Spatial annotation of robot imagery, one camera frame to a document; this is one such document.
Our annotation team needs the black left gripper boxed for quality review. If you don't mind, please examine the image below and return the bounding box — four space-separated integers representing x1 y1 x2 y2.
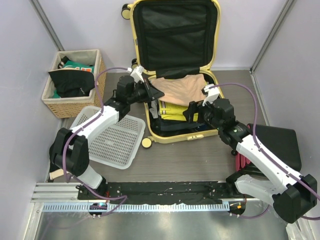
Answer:
127 78 164 105

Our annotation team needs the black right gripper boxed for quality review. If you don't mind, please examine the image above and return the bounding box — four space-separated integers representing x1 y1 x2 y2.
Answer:
183 96 223 131

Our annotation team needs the beige garment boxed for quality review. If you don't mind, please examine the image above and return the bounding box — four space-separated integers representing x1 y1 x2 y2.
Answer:
150 74 207 107

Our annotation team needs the yellow-green garment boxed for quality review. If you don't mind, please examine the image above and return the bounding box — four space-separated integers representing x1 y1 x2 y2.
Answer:
158 100 188 122

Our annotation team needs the yellow hard-shell suitcase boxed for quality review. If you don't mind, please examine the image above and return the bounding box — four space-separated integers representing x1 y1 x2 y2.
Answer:
121 0 226 149

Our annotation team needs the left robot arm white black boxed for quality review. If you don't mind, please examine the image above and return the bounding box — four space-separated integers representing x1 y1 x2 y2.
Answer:
49 75 165 200

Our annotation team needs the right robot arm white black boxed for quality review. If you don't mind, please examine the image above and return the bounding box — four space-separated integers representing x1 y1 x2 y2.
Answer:
183 98 320 224

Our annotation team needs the dark folded garment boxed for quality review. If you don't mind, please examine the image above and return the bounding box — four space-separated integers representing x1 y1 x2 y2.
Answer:
153 118 215 137

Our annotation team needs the white perforated plastic basket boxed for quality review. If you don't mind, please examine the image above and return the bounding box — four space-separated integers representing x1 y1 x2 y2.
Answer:
70 106 146 170

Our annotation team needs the green printed garment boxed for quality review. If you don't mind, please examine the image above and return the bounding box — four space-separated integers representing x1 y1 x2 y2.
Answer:
62 60 95 73

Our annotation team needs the woven wicker laundry basket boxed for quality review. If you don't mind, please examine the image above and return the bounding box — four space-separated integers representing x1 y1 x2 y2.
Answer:
41 49 106 119

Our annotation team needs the black garment in basket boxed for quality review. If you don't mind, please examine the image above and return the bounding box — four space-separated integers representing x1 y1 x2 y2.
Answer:
48 68 95 98

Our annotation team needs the black storage box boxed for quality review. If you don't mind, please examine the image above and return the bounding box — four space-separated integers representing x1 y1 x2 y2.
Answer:
255 124 302 172

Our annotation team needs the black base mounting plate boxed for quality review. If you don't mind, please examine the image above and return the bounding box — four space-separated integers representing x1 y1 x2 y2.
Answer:
77 181 256 205

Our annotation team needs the crumpled white plastic sheet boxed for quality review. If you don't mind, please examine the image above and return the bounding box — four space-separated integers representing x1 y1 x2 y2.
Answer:
285 223 306 240

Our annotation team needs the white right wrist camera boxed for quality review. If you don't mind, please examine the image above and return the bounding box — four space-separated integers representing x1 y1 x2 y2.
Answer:
201 84 220 107

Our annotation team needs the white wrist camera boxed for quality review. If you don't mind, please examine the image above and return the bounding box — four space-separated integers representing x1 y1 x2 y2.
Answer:
201 84 220 107
126 65 145 83

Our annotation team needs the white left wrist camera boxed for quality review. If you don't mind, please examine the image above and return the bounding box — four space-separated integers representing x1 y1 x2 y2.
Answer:
126 65 145 83

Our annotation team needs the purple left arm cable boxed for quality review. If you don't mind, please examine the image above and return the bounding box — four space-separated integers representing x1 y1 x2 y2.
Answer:
62 66 133 218

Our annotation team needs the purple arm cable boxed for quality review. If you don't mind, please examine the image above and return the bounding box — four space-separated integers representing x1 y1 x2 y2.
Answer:
209 82 320 221
62 66 133 218

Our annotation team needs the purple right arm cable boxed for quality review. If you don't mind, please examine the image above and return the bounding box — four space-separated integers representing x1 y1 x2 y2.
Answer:
209 82 320 221

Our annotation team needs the white slotted cable duct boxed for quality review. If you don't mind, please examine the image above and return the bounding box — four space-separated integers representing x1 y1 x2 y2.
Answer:
42 201 230 213

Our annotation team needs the aluminium rail frame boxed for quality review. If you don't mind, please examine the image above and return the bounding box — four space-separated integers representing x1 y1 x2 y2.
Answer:
31 181 306 203

